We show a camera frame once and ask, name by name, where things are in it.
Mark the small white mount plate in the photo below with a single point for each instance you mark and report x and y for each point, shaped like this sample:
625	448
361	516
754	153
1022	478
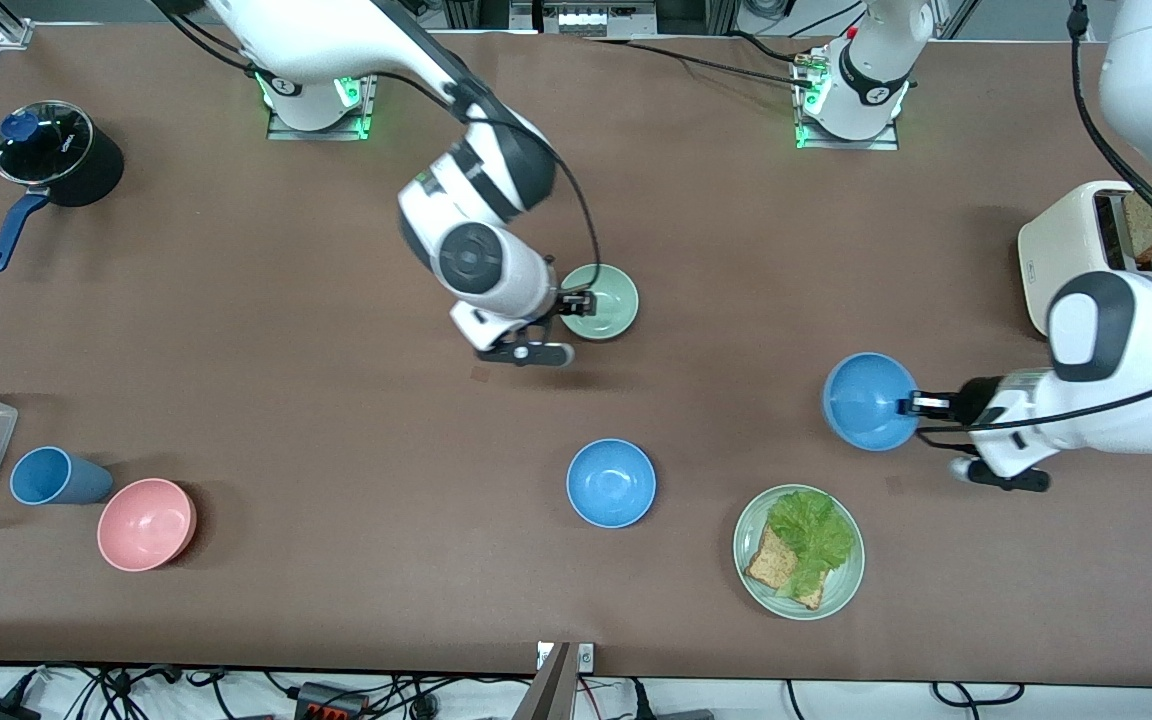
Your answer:
585	657

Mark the brown bread slice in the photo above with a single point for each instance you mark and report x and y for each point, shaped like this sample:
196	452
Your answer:
768	565

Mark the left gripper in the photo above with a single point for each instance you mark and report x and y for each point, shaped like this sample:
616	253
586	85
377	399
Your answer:
972	397

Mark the blue cup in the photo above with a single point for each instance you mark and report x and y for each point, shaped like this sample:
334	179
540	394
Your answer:
61	480

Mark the green bowl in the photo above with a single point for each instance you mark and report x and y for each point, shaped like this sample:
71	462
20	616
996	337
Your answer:
614	300

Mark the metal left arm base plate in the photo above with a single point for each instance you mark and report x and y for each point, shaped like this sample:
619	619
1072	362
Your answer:
841	144

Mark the toasted bread slice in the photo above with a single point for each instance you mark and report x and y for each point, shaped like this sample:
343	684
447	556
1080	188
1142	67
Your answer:
1144	225

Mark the grey control box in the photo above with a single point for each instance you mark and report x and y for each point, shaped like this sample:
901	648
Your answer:
586	18

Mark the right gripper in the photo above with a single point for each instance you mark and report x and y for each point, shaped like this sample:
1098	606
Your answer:
562	300

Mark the green plate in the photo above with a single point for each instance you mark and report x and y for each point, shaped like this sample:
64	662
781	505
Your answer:
839	588

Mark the black red power strip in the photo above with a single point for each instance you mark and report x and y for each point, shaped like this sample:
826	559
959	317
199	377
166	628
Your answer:
331	702

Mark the green lettuce leaf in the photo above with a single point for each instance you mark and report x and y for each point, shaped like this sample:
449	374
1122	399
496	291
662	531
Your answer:
811	530

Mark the pink bowl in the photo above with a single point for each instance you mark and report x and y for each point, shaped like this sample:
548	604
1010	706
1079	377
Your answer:
146	525

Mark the cream white toaster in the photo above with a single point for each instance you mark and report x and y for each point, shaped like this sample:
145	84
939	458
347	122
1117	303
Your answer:
1061	240

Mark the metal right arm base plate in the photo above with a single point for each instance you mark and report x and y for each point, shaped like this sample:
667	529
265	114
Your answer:
316	133

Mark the blue bowl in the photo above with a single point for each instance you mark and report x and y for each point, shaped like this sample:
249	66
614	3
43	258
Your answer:
861	400
611	483

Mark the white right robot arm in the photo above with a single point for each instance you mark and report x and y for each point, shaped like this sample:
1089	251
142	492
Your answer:
476	260

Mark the aluminium frame profile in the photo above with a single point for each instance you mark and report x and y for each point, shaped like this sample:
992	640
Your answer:
11	28

